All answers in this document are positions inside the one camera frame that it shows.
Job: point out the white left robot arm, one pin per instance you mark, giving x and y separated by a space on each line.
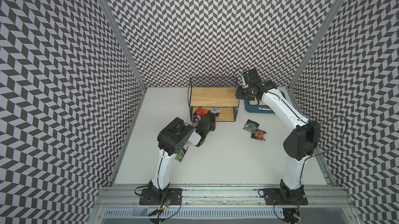
171 141

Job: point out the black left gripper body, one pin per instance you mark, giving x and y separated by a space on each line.
212 126

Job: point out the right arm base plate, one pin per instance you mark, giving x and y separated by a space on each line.
284 196

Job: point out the blue tray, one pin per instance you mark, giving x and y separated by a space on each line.
253 106

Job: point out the black wire wooden shelf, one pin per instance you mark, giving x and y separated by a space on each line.
214 91

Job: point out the aluminium corner post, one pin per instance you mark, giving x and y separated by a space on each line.
332 13
121 41

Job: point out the aluminium front rail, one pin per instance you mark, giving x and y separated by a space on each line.
228 196

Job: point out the aluminium corner post right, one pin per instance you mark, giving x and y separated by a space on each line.
332 13

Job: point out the green tea bag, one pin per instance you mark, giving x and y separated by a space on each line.
180 155
251 126

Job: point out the aluminium corner post left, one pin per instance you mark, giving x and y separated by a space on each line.
121 41

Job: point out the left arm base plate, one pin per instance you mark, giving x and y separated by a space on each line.
157 198

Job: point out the red tea bag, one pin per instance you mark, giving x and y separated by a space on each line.
258 135
201 112

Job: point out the grey tea bag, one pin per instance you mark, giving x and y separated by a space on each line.
215 110

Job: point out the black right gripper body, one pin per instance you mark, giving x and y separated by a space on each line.
245 92

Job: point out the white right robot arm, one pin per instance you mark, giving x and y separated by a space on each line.
303 134

